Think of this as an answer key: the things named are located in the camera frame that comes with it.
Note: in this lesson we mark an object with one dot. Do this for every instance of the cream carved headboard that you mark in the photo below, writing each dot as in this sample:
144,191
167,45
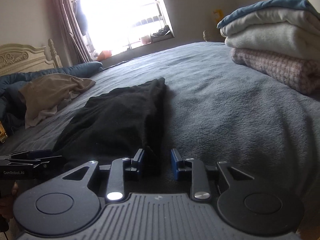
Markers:
23,58

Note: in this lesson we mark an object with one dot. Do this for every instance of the grey curtain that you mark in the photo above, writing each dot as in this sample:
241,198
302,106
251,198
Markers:
70,30

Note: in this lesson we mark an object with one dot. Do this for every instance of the cream bedpost finial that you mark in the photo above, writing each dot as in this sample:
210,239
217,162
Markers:
206,36

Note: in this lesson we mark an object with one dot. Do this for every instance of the grey bed blanket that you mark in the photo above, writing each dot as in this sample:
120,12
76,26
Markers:
216,110

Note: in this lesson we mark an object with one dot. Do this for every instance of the folded clothes stack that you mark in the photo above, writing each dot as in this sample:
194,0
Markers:
279,38

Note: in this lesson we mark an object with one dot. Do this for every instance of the orange item on sill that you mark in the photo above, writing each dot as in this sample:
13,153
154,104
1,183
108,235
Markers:
105,54

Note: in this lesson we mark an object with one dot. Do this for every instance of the blue duvet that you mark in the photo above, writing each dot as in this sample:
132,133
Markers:
13,108

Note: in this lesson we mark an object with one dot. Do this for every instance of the person left hand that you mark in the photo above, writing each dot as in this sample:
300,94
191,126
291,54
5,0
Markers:
6,203

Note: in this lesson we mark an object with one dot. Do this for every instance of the beige clothes pile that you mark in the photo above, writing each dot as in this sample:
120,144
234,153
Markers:
45,99

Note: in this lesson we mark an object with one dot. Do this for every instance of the clothes on window sill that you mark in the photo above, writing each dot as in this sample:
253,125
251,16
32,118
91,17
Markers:
163,34

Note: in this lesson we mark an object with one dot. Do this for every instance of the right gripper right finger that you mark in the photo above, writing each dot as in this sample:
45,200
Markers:
194,171

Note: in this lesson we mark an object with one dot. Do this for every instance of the black t-shirt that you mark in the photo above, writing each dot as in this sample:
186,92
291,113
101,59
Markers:
115,125

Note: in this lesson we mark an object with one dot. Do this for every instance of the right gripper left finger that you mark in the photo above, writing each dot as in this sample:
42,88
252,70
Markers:
117,172

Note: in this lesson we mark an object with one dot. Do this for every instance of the dark clothes hanging by window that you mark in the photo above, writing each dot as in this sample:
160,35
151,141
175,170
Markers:
80,17

